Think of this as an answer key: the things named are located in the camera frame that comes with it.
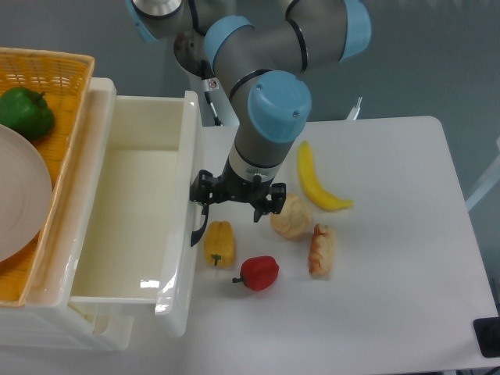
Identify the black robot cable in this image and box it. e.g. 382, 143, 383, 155
199, 60, 224, 127

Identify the white frame leg right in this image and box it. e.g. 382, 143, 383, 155
465, 154, 499, 212

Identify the pink round plate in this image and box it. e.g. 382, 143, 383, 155
1, 126, 52, 261

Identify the yellow bell pepper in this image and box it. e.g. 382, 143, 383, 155
204, 221, 235, 267

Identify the round bread roll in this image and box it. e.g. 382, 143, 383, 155
270, 194, 313, 239

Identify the white drawer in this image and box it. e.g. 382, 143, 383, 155
70, 91, 202, 337
75, 311, 134, 351

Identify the red bell pepper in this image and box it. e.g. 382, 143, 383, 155
232, 255, 280, 291

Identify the black device at table edge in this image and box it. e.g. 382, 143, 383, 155
473, 317, 500, 358

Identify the yellow woven basket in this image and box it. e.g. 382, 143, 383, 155
1, 47, 95, 308

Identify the green bell pepper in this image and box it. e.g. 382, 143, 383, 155
1, 87, 55, 141

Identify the yellow banana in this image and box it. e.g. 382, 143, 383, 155
297, 141, 354, 212

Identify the black top drawer handle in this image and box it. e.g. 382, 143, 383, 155
190, 203, 209, 247

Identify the white plastic drawer cabinet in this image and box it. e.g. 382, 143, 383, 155
1, 78, 116, 349

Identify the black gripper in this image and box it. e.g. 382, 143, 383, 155
189, 163, 287, 223

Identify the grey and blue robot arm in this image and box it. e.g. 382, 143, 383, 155
127, 1, 372, 219

